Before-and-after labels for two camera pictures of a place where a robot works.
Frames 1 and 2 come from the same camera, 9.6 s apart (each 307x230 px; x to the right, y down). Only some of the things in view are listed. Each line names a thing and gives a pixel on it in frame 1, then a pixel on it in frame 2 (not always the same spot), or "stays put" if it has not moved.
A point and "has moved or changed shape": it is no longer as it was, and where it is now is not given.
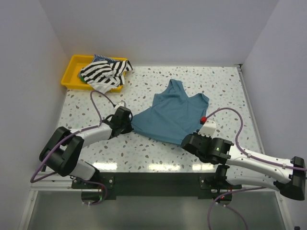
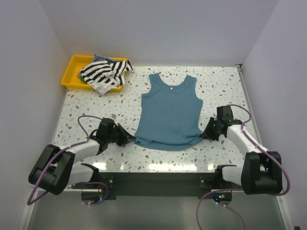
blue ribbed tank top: (174, 116) has moved or changed shape
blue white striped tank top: (100, 58) stays put
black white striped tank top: (103, 75) stays put
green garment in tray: (82, 79) stays put
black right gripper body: (200, 136) → (213, 132)
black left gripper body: (126, 126) → (114, 136)
